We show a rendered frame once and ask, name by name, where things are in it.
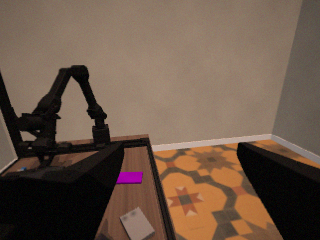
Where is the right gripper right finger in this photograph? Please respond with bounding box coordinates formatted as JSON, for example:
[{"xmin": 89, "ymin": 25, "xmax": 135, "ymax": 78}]
[{"xmin": 236, "ymin": 142, "xmax": 320, "ymax": 240}]

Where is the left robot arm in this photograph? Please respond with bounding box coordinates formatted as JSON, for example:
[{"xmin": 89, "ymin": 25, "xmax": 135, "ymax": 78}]
[{"xmin": 17, "ymin": 65, "xmax": 107, "ymax": 152}]

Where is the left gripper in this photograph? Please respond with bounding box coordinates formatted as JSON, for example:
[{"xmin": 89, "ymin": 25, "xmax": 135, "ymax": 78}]
[{"xmin": 17, "ymin": 130, "xmax": 73, "ymax": 166}]

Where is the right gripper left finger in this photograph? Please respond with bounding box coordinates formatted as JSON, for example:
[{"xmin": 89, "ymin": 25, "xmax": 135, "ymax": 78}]
[{"xmin": 0, "ymin": 142, "xmax": 124, "ymax": 240}]

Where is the magenta flat rectangular slab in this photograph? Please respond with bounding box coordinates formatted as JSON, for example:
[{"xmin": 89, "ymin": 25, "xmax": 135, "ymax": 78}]
[{"xmin": 116, "ymin": 172, "xmax": 143, "ymax": 184}]

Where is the dark grey electronic appliance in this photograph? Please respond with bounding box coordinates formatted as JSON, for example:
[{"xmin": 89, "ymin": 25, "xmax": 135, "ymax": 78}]
[{"xmin": 4, "ymin": 166, "xmax": 65, "ymax": 179}]

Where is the black rectangular bar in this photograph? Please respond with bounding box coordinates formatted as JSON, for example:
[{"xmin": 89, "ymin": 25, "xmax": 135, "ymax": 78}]
[{"xmin": 95, "ymin": 233, "xmax": 110, "ymax": 240}]

